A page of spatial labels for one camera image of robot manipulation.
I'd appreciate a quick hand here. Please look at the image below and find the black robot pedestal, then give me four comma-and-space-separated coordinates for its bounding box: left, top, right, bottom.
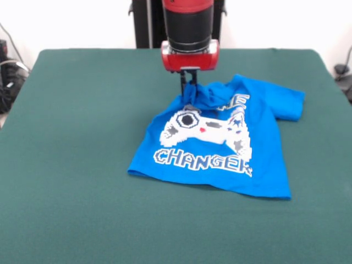
128, 0, 228, 49

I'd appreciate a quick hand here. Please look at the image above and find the black bag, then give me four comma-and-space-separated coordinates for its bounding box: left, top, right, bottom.
0, 59, 30, 115

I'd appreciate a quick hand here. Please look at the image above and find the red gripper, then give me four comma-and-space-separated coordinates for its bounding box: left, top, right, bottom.
161, 39, 221, 96

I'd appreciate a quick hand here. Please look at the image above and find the dark green table cloth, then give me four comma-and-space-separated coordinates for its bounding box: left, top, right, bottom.
0, 48, 352, 264

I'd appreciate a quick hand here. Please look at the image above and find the grey cable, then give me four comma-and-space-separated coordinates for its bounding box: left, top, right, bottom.
0, 23, 31, 72

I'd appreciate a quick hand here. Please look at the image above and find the blue printed t-shirt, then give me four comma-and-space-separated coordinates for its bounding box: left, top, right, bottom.
126, 73, 306, 201

